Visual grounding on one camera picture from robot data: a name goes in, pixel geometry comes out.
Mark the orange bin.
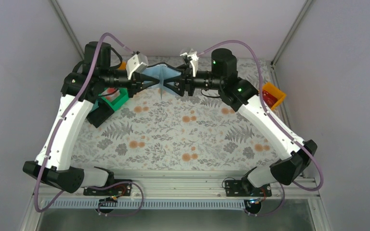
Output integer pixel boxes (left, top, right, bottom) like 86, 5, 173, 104
118, 61, 127, 70
259, 82, 286, 111

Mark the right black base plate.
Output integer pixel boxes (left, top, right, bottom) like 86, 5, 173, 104
221, 179, 272, 197

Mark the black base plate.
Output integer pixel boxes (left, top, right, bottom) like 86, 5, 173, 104
221, 179, 272, 197
83, 179, 132, 197

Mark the floral patterned table mat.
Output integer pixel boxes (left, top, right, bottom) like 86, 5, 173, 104
71, 88, 277, 170

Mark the aluminium rail frame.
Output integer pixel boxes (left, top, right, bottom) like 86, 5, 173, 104
20, 170, 330, 231

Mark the orange bin back left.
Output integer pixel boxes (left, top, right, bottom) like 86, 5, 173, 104
118, 61, 127, 70

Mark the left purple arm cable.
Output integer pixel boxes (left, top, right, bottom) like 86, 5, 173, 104
33, 32, 145, 218

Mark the black bin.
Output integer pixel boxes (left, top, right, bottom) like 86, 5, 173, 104
86, 101, 115, 128

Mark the grey slotted cable duct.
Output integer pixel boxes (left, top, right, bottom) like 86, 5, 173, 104
50, 198, 245, 210

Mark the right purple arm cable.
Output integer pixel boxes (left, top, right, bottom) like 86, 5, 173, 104
198, 39, 324, 218

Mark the red card in bin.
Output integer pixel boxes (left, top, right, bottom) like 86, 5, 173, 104
262, 90, 278, 107

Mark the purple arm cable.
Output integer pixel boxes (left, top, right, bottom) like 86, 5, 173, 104
198, 39, 324, 218
33, 32, 145, 218

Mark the white red block green bin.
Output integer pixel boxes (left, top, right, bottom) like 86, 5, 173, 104
105, 88, 120, 102

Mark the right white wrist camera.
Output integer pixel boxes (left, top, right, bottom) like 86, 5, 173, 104
180, 48, 199, 77

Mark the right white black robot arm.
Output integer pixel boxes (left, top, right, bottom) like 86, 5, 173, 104
159, 48, 317, 188

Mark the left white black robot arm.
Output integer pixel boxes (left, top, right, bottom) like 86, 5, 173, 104
23, 41, 157, 195

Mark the orange bin right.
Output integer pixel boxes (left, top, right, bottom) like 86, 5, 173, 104
259, 82, 286, 111

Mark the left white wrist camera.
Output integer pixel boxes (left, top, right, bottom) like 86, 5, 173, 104
126, 52, 149, 80

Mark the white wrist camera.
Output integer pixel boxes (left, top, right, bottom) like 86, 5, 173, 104
126, 52, 149, 80
180, 48, 199, 77

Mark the black card holder wallet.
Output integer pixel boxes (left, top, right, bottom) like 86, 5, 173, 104
142, 63, 170, 91

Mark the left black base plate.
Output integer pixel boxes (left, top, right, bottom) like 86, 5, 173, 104
83, 179, 132, 197

